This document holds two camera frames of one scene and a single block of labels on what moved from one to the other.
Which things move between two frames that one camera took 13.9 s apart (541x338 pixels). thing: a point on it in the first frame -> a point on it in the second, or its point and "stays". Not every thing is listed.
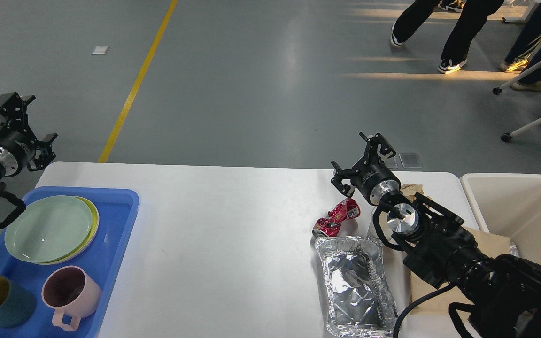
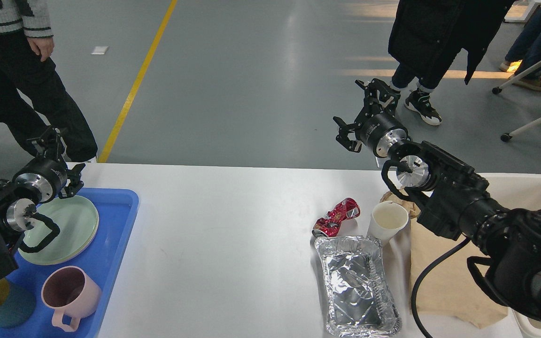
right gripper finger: x=346 y=189 -> x=344 y=129
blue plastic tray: x=117 y=208 stays
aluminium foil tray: x=360 y=298 stays
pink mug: x=69 y=290 stays
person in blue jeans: x=529 y=49 stays
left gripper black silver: x=14 y=149 -> x=48 y=176
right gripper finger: x=372 y=154 -> x=383 y=91
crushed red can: x=329 y=226 stays
